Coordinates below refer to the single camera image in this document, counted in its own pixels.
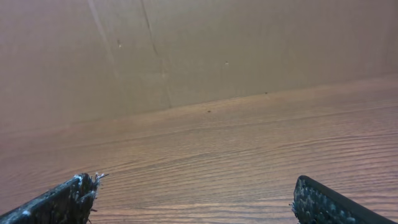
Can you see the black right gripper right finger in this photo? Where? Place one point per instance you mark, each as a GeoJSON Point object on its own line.
{"type": "Point", "coordinates": [315, 203]}

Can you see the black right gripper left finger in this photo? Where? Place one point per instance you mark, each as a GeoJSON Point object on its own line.
{"type": "Point", "coordinates": [68, 203]}

